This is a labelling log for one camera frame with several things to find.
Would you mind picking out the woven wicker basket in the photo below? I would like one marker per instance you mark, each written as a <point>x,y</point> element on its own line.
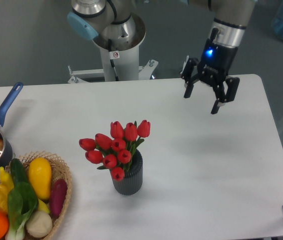
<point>59,170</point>

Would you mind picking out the green bok choy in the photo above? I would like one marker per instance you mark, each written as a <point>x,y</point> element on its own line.
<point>21,203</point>

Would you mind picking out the red tulip bouquet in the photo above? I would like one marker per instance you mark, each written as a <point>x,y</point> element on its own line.
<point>116,152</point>

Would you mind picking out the green cucumber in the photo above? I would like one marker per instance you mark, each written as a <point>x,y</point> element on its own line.
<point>18,172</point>

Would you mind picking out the dark grey ribbed vase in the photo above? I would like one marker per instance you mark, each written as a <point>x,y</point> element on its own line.
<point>133,179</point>

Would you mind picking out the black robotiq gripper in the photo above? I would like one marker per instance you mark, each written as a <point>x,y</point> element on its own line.
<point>214,65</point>

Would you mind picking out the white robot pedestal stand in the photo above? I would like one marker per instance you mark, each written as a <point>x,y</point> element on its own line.
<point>119,47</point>

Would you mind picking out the beige garlic bulb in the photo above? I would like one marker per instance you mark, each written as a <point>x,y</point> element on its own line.
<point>39,224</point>

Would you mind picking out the purple eggplant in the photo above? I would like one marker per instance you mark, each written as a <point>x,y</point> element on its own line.
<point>57,197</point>

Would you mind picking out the yellow squash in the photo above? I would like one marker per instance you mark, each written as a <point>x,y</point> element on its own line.
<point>40,177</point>

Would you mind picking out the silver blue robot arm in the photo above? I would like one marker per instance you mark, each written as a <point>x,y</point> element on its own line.
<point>228,27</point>

